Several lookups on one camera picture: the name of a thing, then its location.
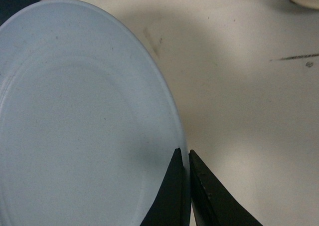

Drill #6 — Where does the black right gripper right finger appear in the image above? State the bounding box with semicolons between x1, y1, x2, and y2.
189;150;261;226

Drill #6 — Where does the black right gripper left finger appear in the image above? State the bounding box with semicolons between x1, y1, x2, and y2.
141;148;186;226

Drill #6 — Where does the light blue plastic plate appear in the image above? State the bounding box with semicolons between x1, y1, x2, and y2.
0;0;188;226

